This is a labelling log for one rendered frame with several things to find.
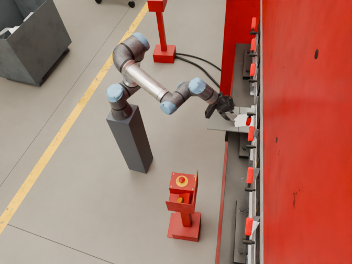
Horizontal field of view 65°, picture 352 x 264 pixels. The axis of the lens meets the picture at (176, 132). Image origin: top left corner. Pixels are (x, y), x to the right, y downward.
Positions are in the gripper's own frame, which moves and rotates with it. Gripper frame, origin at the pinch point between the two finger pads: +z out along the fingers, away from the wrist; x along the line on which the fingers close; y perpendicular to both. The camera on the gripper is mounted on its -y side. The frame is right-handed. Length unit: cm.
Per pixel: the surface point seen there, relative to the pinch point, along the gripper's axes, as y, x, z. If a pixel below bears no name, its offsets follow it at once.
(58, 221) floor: -175, -22, -9
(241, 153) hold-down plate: -5.3, -15.8, 13.8
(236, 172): -10.4, -26.3, 13.5
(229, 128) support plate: -4.3, -4.7, 2.4
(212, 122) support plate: -11.1, 0.4, -3.2
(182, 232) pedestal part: -85, -37, 49
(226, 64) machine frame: -18, 87, 37
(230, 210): -15, -48, 10
